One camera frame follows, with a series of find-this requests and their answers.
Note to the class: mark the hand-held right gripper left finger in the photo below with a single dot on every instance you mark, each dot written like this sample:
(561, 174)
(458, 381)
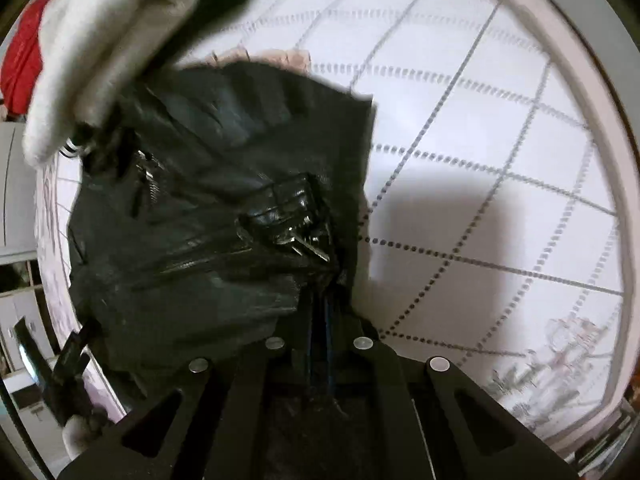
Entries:
(304, 360)

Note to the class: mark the pink cloth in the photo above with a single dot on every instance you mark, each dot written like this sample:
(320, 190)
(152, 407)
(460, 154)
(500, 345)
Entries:
(290, 59)

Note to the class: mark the red cloth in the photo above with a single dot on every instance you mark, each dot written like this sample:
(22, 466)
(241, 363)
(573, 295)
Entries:
(22, 65)

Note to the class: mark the white grid-patterned bed sheet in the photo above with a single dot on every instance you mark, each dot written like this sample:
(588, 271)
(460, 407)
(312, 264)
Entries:
(475, 135)

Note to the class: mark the black leather jacket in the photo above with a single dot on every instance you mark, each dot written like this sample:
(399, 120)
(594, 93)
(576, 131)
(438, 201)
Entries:
(200, 210)

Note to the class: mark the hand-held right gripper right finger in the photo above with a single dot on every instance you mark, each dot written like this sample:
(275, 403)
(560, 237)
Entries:
(334, 360)

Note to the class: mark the person's left forearm white sleeve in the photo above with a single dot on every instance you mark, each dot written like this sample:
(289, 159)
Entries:
(100, 35)

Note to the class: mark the grey cabinet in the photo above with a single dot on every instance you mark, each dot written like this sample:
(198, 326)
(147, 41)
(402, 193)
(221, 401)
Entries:
(15, 185)

